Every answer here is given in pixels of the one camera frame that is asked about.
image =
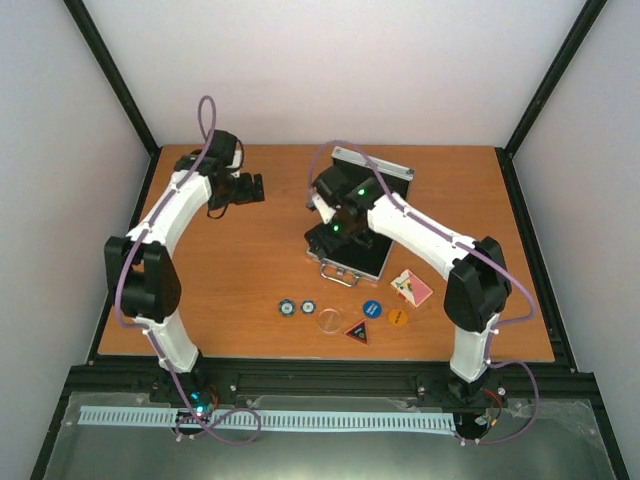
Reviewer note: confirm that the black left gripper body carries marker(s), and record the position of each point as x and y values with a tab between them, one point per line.
235	194

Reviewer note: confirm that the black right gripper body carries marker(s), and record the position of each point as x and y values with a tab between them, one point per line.
340	235

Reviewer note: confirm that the aluminium poker case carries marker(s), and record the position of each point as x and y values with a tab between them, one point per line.
348	272

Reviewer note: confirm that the blue white poker chip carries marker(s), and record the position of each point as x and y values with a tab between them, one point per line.
308	307
287	308

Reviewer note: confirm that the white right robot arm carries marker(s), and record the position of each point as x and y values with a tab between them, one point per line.
476	287

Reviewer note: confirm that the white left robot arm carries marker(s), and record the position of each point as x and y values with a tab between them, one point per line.
142	279

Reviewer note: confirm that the pink playing card deck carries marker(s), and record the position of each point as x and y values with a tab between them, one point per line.
411	288

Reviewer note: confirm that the blue round token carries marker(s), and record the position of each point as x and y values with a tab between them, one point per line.
372	309

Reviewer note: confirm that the clear round disc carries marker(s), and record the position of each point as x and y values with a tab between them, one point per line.
329	321

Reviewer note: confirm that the orange round token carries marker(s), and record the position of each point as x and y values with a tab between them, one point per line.
398	317

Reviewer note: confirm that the black red triangle token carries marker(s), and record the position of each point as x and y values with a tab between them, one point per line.
358	332

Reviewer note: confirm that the black aluminium frame rail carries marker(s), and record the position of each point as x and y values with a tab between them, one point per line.
236	378

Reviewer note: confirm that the white cable duct strip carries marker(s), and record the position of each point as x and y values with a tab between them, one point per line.
273	420

